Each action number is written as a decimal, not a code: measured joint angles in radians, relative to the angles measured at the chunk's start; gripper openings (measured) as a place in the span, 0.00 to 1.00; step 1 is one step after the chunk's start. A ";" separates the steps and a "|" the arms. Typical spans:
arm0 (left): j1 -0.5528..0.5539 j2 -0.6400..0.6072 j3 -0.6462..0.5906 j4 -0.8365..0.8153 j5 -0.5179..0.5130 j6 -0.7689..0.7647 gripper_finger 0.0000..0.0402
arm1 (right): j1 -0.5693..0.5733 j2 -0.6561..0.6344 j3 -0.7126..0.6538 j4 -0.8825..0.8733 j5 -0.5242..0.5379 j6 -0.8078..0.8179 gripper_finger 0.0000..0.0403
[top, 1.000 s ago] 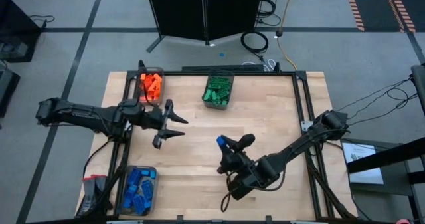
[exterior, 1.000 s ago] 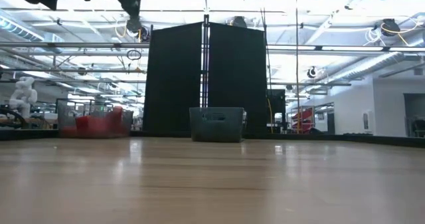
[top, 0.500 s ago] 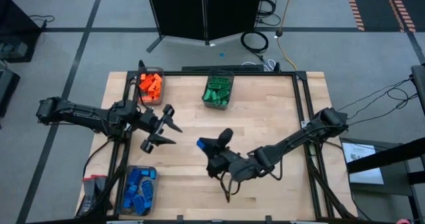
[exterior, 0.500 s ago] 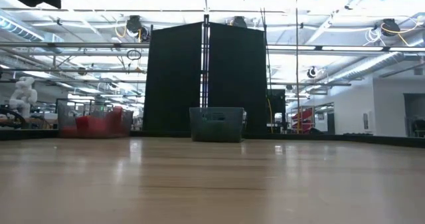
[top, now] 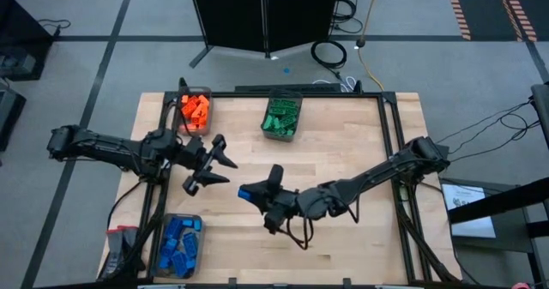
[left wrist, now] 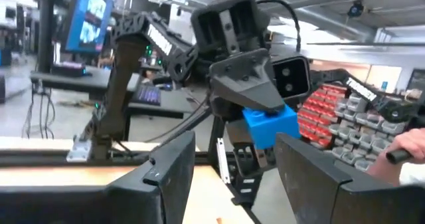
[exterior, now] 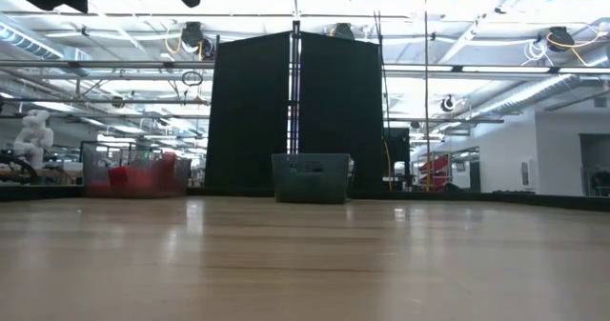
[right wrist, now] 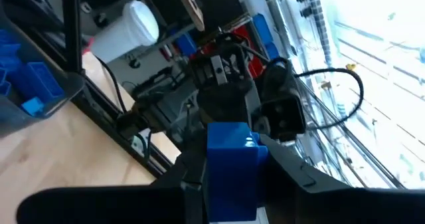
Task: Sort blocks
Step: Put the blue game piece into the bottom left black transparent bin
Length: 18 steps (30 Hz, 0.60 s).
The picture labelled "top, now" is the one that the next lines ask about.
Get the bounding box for yellow cable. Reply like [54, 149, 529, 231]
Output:
[357, 0, 387, 93]

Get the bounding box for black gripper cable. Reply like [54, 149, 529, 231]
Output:
[281, 194, 361, 251]

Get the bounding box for black equipment case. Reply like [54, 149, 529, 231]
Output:
[0, 81, 27, 153]

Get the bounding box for grey plastic bin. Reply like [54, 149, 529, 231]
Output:
[260, 89, 304, 143]

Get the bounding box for black side desk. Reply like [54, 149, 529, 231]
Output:
[445, 175, 549, 289]

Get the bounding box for black floor cable bunch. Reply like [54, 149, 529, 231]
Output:
[329, 0, 365, 36]

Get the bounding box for black flat bar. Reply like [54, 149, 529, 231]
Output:
[234, 82, 343, 94]

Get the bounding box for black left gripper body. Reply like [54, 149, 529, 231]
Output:
[171, 134, 227, 197]

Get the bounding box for white cable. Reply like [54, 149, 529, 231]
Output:
[311, 76, 358, 93]

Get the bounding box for coiled black cable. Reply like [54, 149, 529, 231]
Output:
[310, 39, 348, 70]

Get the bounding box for blue 2x4 toy brick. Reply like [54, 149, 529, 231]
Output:
[161, 237, 179, 258]
[171, 250, 190, 278]
[165, 218, 184, 240]
[182, 232, 199, 256]

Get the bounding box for black cabinet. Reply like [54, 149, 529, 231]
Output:
[0, 0, 56, 83]

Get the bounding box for thin black floor cable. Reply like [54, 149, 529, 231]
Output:
[37, 18, 72, 38]

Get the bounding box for black folding partition screen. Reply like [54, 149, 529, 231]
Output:
[187, 0, 343, 69]

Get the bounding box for grey post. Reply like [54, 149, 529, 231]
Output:
[530, 81, 549, 151]

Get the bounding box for black arm supply cables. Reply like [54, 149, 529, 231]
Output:
[445, 99, 542, 164]

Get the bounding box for black cable bundle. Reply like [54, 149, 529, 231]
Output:
[392, 184, 462, 286]
[128, 181, 171, 281]

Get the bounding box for white paper sheet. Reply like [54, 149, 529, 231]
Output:
[441, 184, 498, 239]

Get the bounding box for grey mesh bin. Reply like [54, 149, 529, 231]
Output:
[172, 86, 214, 137]
[148, 213, 206, 280]

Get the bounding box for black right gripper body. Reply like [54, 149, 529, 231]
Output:
[256, 163, 301, 237]

